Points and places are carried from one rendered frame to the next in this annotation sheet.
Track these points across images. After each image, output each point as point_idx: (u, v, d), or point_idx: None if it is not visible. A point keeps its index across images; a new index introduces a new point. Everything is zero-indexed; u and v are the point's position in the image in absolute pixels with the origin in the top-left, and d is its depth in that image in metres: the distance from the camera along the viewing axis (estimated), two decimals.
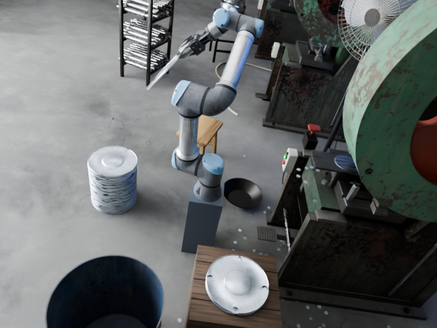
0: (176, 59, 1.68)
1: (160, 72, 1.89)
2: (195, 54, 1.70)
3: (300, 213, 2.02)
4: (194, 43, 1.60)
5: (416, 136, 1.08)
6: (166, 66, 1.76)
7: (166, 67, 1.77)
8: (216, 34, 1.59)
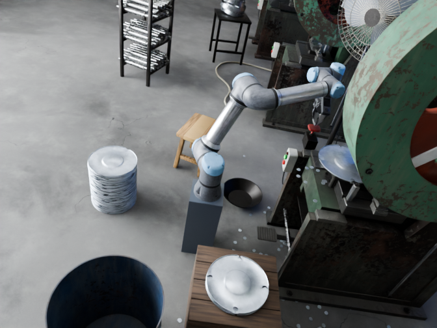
0: (326, 161, 1.65)
1: None
2: (312, 112, 1.88)
3: (300, 213, 2.02)
4: None
5: None
6: (346, 164, 1.65)
7: (349, 165, 1.65)
8: None
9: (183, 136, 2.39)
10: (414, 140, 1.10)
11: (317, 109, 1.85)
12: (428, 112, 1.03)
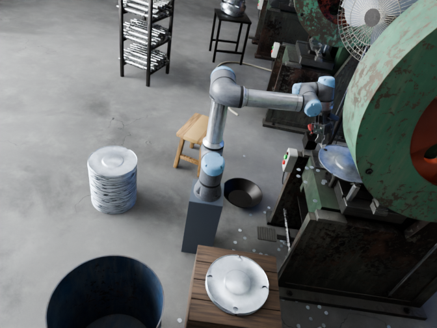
0: None
1: (330, 146, 1.76)
2: (331, 135, 1.67)
3: (300, 213, 2.02)
4: (314, 127, 1.66)
5: None
6: (350, 161, 1.67)
7: (348, 159, 1.68)
8: (322, 107, 1.60)
9: (183, 136, 2.39)
10: None
11: (331, 128, 1.68)
12: None
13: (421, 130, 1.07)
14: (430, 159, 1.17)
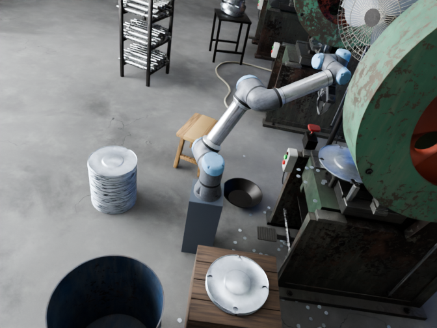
0: (337, 148, 1.75)
1: (341, 178, 1.57)
2: (317, 101, 1.83)
3: (300, 213, 2.02)
4: None
5: None
6: (343, 160, 1.67)
7: (343, 162, 1.66)
8: None
9: (183, 136, 2.39)
10: None
11: (321, 97, 1.80)
12: None
13: None
14: None
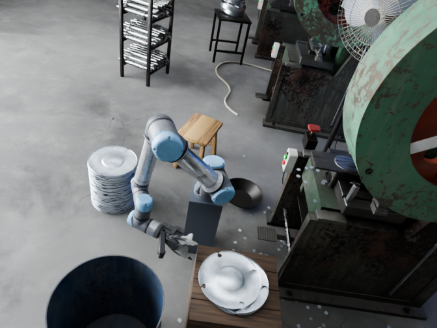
0: (249, 268, 1.58)
1: (199, 274, 1.51)
2: (175, 250, 1.61)
3: (300, 213, 2.02)
4: (179, 229, 1.61)
5: None
6: (230, 273, 1.54)
7: (226, 273, 1.54)
8: None
9: (183, 136, 2.39)
10: (414, 127, 1.06)
11: (173, 248, 1.58)
12: None
13: None
14: None
